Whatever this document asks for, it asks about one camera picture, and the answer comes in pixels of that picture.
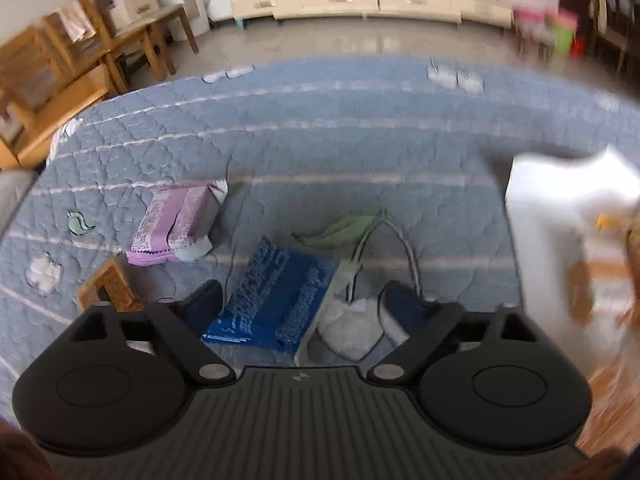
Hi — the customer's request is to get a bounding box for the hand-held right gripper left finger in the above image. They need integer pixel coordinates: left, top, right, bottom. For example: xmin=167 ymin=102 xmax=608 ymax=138
xmin=67 ymin=279 xmax=237 ymax=387

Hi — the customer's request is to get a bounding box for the small wooden stool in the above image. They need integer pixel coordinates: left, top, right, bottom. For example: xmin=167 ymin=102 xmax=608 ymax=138
xmin=514 ymin=25 xmax=556 ymax=64

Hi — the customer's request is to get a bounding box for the green bucket with pink rim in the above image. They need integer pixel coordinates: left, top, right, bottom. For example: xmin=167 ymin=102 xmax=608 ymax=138
xmin=549 ymin=12 xmax=579 ymax=54

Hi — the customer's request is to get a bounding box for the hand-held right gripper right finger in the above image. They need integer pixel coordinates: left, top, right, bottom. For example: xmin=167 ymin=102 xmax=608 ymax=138
xmin=367 ymin=282 xmax=544 ymax=387

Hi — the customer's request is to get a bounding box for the light wooden chair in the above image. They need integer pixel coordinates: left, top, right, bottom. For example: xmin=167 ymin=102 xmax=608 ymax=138
xmin=42 ymin=0 xmax=177 ymax=94
xmin=0 ymin=62 xmax=114 ymax=171
xmin=0 ymin=25 xmax=108 ymax=111

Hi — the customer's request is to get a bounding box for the beige cardboard box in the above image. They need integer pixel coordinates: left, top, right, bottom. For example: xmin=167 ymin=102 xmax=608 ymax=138
xmin=107 ymin=0 xmax=161 ymax=31

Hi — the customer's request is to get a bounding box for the pink basin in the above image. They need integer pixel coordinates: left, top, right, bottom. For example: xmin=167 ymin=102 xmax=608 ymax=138
xmin=513 ymin=7 xmax=551 ymax=31

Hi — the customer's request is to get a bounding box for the dark brown cookie packet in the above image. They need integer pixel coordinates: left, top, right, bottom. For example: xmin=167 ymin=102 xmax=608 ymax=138
xmin=78 ymin=258 xmax=147 ymax=312

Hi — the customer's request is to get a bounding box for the blue snack packet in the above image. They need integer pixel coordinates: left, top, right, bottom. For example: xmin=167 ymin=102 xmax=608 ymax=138
xmin=201 ymin=237 xmax=347 ymax=357

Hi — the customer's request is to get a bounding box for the blue quilted tablecloth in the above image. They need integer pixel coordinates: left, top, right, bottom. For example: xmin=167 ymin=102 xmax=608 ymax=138
xmin=0 ymin=57 xmax=640 ymax=413

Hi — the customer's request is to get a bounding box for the white cardboard box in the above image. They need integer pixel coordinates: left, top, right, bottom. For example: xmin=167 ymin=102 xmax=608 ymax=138
xmin=503 ymin=143 xmax=640 ymax=377

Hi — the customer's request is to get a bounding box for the white towel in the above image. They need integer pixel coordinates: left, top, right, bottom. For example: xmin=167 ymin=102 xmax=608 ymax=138
xmin=57 ymin=0 xmax=99 ymax=44

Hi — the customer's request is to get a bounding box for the dark back wooden chair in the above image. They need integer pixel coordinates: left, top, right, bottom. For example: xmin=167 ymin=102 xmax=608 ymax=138
xmin=92 ymin=0 xmax=200 ymax=77

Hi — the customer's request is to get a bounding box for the purple snack packet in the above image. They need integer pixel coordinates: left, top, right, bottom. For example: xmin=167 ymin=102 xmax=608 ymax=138
xmin=124 ymin=179 xmax=229 ymax=267

